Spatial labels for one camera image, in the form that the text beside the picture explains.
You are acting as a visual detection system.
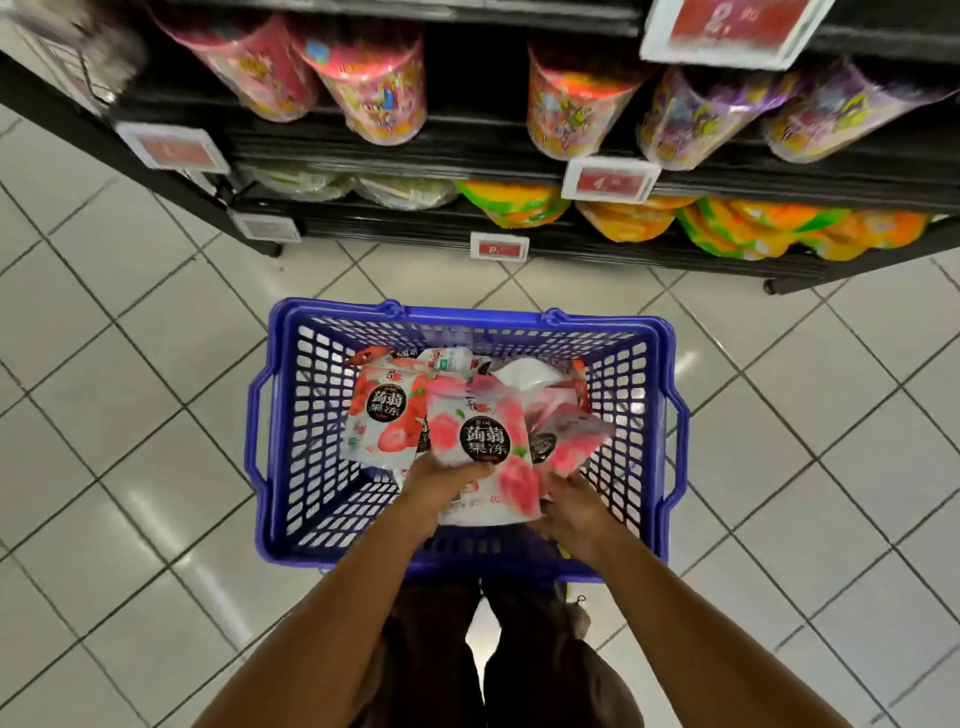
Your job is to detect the person's right hand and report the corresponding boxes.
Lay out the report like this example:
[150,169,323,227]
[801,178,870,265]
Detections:
[528,472,617,564]

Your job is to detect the person's left hand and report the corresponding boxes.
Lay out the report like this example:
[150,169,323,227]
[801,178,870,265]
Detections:
[393,454,497,527]

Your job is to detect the pink-white jelly bag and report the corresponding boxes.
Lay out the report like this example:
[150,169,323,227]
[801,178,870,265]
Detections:
[427,375,542,524]
[525,397,614,482]

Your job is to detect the pile of pouches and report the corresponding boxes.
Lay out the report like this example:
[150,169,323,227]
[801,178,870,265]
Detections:
[342,345,594,482]

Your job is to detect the blue plastic shopping basket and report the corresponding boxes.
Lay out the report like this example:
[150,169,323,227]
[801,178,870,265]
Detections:
[244,297,692,584]

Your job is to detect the dark grey metal shelf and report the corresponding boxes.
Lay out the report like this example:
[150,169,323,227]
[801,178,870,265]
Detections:
[0,0,960,294]

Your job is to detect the person's left forearm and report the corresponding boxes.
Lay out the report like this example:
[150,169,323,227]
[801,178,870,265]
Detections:
[195,510,452,728]

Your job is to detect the person's right forearm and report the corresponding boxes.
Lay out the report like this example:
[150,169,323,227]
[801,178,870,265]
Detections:
[562,532,849,728]

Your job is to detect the person's dark trousers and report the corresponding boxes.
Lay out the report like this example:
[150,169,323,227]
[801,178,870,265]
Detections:
[352,577,647,728]

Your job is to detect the row of small yellow-green cups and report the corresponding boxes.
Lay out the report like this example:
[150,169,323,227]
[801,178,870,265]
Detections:
[247,162,939,264]

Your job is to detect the row of small pink-lid cups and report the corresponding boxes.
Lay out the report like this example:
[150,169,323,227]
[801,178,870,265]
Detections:
[150,0,960,170]

